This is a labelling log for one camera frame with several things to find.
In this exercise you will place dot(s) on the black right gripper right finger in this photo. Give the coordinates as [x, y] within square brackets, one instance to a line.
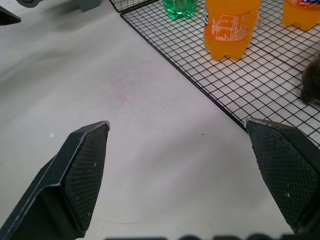
[285, 172]

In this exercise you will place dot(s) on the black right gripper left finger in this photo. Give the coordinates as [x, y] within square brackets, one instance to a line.
[62, 180]

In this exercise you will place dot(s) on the dark blurry object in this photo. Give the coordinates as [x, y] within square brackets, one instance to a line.
[311, 82]

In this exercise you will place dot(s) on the orange soda bottle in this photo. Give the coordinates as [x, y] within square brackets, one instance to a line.
[301, 13]
[228, 27]

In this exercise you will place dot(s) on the green soda bottle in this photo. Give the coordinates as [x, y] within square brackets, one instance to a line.
[178, 8]

